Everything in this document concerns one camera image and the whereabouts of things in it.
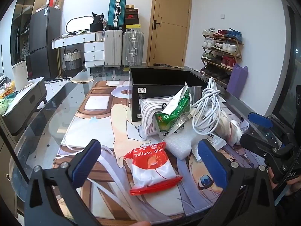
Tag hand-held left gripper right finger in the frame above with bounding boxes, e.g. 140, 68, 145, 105
197, 139, 276, 226

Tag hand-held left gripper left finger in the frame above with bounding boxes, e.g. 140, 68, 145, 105
25, 139, 102, 226

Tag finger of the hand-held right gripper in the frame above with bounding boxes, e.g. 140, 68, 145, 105
248, 112, 274, 129
239, 133, 295, 162

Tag white cable bundle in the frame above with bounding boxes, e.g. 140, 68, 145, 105
192, 77, 223, 136

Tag red and white packet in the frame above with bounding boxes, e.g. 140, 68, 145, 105
123, 143, 183, 196

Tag green and white packet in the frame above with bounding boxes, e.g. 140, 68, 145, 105
154, 81, 193, 139

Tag bagged white socks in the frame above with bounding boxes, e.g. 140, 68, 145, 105
139, 95, 179, 138

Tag black cardboard box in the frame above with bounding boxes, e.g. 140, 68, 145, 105
129, 66, 210, 122

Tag person's right hand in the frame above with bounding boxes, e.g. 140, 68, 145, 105
268, 169, 301, 191

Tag small white sachet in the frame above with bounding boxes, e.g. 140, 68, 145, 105
192, 132, 227, 163

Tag bagged white cloth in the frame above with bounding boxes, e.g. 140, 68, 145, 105
215, 109, 245, 146

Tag printed desk mat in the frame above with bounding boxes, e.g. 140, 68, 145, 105
53, 80, 264, 224

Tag white foam block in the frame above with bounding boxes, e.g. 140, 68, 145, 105
164, 129, 200, 158

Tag purple bag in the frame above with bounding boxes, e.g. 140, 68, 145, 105
226, 63, 248, 99

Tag dark window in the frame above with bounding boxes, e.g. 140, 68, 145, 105
270, 0, 301, 123

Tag wooden shoe rack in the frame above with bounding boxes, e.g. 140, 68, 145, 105
200, 34, 244, 85

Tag rows of shoes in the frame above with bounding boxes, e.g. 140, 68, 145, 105
200, 28, 242, 84

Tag grey side cabinet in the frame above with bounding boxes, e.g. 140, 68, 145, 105
0, 76, 47, 137

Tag black white striped rug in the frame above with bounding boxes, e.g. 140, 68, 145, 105
45, 78, 71, 84

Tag woven basket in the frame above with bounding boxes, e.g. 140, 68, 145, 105
63, 49, 81, 70

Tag pile of colourful packets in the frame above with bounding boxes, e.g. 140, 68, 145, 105
0, 80, 17, 115

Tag white air purifier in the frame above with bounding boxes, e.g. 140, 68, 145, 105
12, 61, 29, 91

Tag white dresser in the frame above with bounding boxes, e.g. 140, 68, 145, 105
52, 32, 105, 77

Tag white suitcase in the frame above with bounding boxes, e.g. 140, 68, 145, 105
104, 29, 123, 66

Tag wooden door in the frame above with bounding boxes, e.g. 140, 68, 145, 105
147, 0, 193, 67

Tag silver suitcase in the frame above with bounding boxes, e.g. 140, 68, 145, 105
122, 31, 144, 65

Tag black refrigerator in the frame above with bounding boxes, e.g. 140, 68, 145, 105
28, 7, 62, 79

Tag oval mirror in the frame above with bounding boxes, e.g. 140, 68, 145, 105
65, 15, 94, 34

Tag black bag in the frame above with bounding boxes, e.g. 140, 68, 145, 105
90, 12, 105, 32

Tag teal suitcase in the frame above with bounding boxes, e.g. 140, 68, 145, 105
108, 0, 127, 30

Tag black display cabinet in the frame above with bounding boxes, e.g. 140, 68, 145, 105
11, 0, 44, 62

